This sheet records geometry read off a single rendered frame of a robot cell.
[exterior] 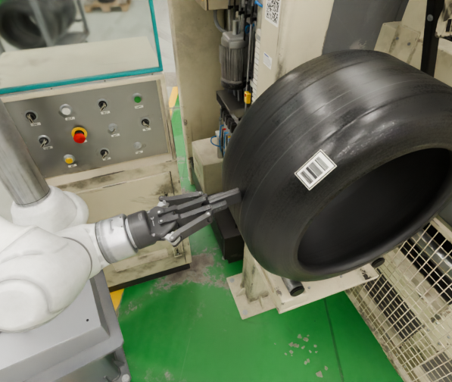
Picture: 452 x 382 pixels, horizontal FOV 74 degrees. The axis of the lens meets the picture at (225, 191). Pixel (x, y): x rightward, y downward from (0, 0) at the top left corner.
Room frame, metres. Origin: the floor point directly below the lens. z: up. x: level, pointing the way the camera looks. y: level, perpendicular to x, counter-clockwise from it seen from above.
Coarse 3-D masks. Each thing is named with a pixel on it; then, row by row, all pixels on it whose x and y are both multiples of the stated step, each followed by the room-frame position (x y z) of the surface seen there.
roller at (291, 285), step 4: (284, 280) 0.43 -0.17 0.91; (288, 280) 0.42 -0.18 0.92; (292, 280) 0.42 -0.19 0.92; (288, 284) 0.41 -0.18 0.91; (292, 284) 0.41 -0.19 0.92; (296, 284) 0.41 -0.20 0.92; (300, 284) 0.41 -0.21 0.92; (288, 288) 0.41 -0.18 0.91; (292, 288) 0.40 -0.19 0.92; (296, 288) 0.40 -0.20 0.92; (300, 288) 0.40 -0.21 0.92; (288, 292) 0.40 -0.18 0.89; (292, 292) 0.39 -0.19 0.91; (296, 292) 0.39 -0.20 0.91; (300, 292) 0.40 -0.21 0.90
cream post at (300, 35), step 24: (264, 0) 0.87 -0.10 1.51; (288, 0) 0.77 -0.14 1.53; (312, 0) 0.79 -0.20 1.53; (264, 24) 0.86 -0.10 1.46; (288, 24) 0.77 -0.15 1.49; (312, 24) 0.79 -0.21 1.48; (264, 48) 0.85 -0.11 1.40; (288, 48) 0.77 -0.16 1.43; (312, 48) 0.79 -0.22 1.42; (264, 72) 0.83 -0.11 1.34; (264, 288) 0.79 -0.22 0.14
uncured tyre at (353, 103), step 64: (320, 64) 0.61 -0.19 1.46; (384, 64) 0.58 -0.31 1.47; (256, 128) 0.53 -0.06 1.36; (320, 128) 0.44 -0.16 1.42; (384, 128) 0.42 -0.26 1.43; (448, 128) 0.46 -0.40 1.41; (256, 192) 0.42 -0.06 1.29; (320, 192) 0.38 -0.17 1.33; (384, 192) 0.67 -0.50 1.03; (448, 192) 0.50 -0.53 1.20; (256, 256) 0.38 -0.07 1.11; (320, 256) 0.51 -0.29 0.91
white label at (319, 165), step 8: (320, 152) 0.40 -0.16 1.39; (312, 160) 0.40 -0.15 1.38; (320, 160) 0.39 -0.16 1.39; (328, 160) 0.39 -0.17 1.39; (304, 168) 0.39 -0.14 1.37; (312, 168) 0.39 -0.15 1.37; (320, 168) 0.38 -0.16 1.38; (328, 168) 0.38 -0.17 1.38; (304, 176) 0.38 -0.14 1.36; (312, 176) 0.38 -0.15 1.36; (320, 176) 0.37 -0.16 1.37; (304, 184) 0.37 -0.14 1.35; (312, 184) 0.37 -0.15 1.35
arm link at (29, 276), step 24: (0, 216) 0.29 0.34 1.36; (0, 240) 0.24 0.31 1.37; (24, 240) 0.25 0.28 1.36; (48, 240) 0.26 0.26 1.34; (72, 240) 0.31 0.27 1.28; (0, 264) 0.21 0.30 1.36; (24, 264) 0.21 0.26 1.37; (48, 264) 0.22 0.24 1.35; (72, 264) 0.24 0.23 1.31; (0, 288) 0.17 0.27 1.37; (24, 288) 0.18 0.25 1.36; (48, 288) 0.18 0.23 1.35; (72, 288) 0.21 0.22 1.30; (0, 312) 0.15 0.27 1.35; (24, 312) 0.16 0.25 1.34; (48, 312) 0.16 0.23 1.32
